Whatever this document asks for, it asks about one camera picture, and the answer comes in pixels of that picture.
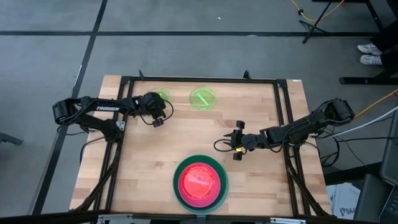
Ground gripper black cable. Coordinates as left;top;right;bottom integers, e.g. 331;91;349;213
213;138;236;154
138;98;175;127

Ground person's leg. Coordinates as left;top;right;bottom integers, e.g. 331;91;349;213
369;19;398;70

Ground yellow cable with black plug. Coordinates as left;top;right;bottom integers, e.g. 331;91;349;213
289;0;346;22

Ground small green transparent plate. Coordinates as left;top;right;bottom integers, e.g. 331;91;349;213
149;87;172;108
188;86;217;111

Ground black computer case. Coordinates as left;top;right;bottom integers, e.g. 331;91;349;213
353;173;398;223

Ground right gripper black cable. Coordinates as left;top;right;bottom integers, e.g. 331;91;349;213
213;138;236;154

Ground dark grey monitor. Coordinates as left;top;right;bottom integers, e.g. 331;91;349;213
379;108;398;187

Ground yellow cable by arm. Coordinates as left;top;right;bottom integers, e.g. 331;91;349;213
354;88;398;119

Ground white cable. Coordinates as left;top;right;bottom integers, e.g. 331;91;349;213
323;105;398;139

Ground large dark green plate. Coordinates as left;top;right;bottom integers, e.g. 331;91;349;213
172;154;229;216

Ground white printed box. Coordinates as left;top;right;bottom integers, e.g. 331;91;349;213
326;182;361;220

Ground black aluminium table frame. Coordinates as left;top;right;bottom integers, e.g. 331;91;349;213
70;70;332;219

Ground black desk foot bar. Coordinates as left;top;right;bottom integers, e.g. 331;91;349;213
339;67;398;86

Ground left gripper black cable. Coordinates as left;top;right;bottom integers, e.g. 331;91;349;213
138;98;175;127

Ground black desk frame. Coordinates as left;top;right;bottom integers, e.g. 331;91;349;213
312;0;385;31

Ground black tripod stand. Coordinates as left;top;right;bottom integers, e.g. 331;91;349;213
298;0;334;45

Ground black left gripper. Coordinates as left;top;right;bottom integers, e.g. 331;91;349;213
136;91;168;128

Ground dark furniture foot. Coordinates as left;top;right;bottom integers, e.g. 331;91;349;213
0;132;24;146

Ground black floor cables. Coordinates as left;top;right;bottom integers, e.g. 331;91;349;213
310;126;398;169

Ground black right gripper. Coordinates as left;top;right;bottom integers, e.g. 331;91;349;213
223;120;266;161

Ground person's white shoe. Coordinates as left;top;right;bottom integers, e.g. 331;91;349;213
356;42;384;57
359;54;384;66

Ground magenta plastic plate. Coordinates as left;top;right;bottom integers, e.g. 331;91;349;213
177;162;223;209

